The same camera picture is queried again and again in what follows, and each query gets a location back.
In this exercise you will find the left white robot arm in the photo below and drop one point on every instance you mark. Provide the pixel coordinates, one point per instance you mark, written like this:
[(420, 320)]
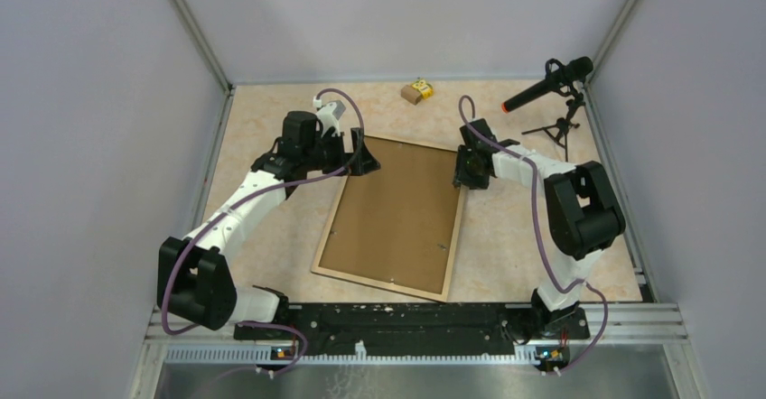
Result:
[(194, 278)]

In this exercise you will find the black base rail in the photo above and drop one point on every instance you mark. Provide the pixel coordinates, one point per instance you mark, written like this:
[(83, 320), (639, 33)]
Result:
[(407, 329)]

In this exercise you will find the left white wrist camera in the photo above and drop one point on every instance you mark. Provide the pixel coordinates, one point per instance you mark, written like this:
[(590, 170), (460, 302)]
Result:
[(329, 115)]

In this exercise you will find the small cardboard yellow box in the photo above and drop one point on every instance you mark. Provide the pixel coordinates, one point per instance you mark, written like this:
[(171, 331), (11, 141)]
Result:
[(417, 91)]

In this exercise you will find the black microphone on tripod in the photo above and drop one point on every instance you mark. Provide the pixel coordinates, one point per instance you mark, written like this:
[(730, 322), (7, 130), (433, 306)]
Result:
[(560, 79)]

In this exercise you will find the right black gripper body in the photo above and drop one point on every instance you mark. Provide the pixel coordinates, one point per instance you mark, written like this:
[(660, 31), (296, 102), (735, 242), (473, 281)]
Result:
[(466, 173)]

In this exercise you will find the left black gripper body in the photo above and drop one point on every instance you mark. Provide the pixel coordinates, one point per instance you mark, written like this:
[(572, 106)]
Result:
[(329, 153)]

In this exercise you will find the wooden picture frame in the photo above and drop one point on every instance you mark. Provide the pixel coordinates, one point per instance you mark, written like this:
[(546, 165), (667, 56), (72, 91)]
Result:
[(383, 285)]

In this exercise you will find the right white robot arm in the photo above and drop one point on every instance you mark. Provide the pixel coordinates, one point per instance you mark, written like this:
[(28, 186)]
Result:
[(575, 214)]

